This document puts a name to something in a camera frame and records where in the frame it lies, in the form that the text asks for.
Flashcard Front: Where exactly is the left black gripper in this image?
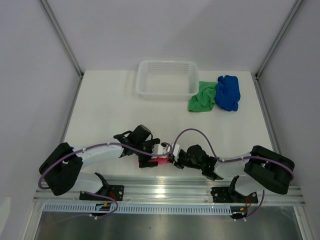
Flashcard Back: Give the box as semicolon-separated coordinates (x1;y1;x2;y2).
134;138;160;168

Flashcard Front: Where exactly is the pink towel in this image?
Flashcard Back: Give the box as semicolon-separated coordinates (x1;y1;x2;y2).
148;157;172;166

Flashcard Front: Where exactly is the green towel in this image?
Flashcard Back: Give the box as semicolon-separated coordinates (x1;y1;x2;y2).
187;81;218;113

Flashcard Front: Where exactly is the white plastic basket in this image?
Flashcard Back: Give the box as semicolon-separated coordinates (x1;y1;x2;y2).
135;59;200;101

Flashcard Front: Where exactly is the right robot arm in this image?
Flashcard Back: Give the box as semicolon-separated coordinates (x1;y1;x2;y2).
173;144;295;202

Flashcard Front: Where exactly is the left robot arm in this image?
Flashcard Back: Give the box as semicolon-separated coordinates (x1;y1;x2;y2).
38;124;161;200

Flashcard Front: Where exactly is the blue towel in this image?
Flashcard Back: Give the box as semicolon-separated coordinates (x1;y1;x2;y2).
214;75;241;112

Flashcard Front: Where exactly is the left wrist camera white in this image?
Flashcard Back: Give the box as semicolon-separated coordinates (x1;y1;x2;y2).
152;142;171;158

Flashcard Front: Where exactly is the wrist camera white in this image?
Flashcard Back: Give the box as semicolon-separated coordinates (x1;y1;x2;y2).
172;144;180;162
152;142;171;158

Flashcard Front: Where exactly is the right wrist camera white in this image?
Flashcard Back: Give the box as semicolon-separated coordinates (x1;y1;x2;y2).
172;144;180;162

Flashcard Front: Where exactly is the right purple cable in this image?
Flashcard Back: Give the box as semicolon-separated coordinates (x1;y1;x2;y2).
172;128;296;221

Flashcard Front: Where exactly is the purple cable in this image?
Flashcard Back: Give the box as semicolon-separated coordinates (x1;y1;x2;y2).
37;141;176;222
172;128;296;221

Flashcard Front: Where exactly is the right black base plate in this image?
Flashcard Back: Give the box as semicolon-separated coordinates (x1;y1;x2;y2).
210;187;258;204

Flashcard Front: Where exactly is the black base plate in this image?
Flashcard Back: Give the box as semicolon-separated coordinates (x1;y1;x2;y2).
210;187;258;204
79;185;125;202

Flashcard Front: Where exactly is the slotted cable duct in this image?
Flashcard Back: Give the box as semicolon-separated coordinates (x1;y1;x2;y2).
43;202;233;216

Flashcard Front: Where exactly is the aluminium mounting rail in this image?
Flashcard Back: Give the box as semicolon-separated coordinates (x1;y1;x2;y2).
33;176;306;207

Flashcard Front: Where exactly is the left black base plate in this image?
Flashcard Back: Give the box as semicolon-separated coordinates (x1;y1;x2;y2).
79;185;125;202

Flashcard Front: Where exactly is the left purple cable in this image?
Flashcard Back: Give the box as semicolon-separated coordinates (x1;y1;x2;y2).
37;141;176;222

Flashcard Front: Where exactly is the left aluminium frame post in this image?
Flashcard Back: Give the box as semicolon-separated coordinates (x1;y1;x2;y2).
38;0;84;79

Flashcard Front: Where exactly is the aluminium frame post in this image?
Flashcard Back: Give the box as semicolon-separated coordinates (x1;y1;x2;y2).
255;0;306;81
38;0;84;79

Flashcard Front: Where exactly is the right aluminium frame post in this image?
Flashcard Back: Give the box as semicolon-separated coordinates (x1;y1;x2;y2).
255;0;306;81

